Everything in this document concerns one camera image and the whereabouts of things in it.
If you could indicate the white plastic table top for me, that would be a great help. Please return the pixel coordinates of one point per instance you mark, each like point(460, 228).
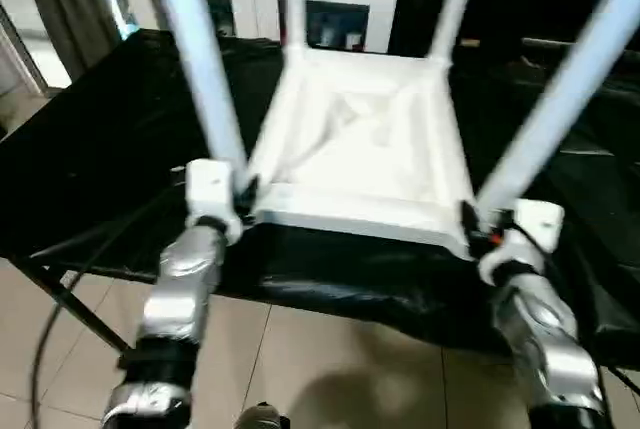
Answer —
point(375, 149)

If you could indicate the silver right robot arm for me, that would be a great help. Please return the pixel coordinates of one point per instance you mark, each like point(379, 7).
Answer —
point(545, 334)

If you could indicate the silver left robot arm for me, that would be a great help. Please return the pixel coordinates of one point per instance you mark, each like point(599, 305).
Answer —
point(185, 289)

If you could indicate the black plastic mat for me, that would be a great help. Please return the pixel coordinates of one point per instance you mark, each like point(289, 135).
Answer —
point(125, 149)

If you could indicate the small white label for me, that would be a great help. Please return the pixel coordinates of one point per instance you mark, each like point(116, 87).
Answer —
point(470, 42)

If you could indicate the small white cup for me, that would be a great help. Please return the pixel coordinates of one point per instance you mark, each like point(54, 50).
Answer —
point(354, 40)

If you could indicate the black stand rod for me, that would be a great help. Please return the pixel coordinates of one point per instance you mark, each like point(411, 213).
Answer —
point(80, 304)

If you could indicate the grey robot foot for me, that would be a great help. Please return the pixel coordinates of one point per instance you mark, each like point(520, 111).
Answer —
point(262, 415)

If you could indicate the grey curtain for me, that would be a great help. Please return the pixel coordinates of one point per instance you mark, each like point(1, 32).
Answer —
point(75, 4)

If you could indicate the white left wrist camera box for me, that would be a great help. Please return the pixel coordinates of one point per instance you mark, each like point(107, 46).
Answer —
point(210, 194)

